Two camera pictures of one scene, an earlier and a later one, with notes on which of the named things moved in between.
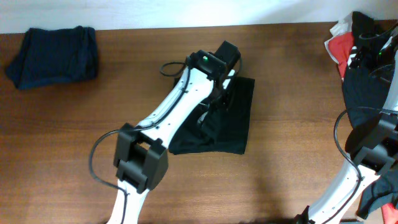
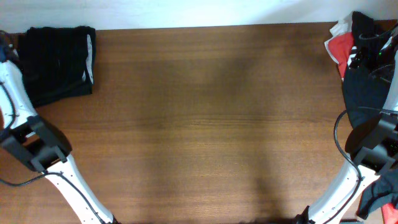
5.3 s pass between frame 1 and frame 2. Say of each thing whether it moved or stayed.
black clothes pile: stayed
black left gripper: moved
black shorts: moved
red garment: stayed
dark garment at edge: stayed
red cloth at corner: stayed
